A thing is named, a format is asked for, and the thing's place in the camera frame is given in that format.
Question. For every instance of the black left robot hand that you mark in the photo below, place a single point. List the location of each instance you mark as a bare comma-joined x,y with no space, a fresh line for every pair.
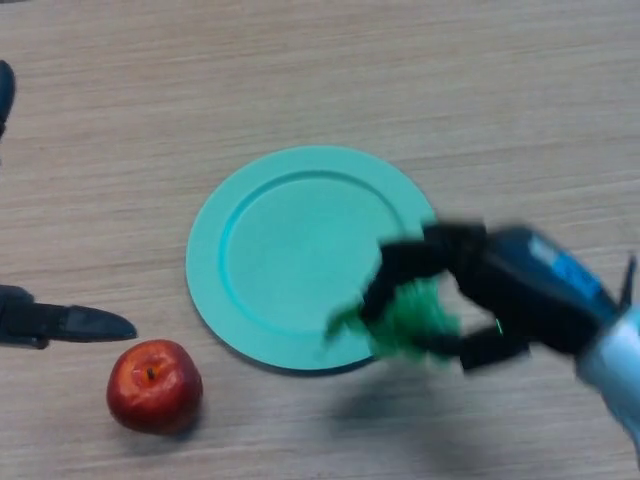
30,322

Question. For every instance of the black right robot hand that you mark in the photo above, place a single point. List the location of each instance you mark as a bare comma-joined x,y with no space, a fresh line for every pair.
525,290

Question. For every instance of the green grapes bunch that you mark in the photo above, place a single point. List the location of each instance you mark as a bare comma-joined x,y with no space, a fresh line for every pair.
415,320

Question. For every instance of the teal round plate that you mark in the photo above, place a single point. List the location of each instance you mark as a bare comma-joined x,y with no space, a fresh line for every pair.
300,260

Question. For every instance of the red apple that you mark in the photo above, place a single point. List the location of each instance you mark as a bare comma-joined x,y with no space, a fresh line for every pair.
155,390

